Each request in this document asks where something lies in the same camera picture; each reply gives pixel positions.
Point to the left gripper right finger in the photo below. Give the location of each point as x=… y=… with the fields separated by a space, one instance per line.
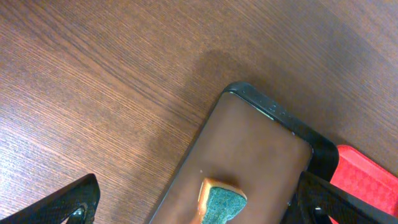
x=317 y=201

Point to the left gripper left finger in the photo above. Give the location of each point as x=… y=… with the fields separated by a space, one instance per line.
x=74 y=203

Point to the green yellow sponge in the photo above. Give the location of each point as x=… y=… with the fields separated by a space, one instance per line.
x=218 y=202

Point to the red plastic tray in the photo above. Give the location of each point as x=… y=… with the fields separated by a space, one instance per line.
x=366 y=180

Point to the black rectangular tray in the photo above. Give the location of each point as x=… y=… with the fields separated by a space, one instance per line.
x=249 y=141

